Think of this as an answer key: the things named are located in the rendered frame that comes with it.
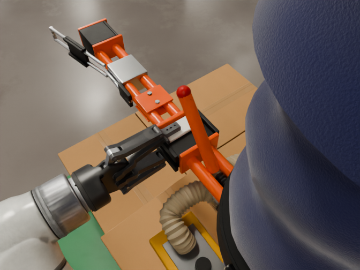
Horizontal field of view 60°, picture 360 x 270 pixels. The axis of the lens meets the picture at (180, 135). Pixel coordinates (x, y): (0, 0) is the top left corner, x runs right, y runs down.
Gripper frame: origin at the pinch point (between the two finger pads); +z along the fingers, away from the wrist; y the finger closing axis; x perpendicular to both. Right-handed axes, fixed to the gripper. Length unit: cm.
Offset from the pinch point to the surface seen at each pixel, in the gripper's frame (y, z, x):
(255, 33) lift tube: -37.3, -8.9, 18.8
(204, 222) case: 28.7, 1.2, 8.7
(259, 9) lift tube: -37.7, -7.9, 17.9
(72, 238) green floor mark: 123, -36, -50
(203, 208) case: 28.7, 3.3, 5.6
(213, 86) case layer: 69, 61, -55
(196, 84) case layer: 69, 55, -61
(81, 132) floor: 123, -1, -112
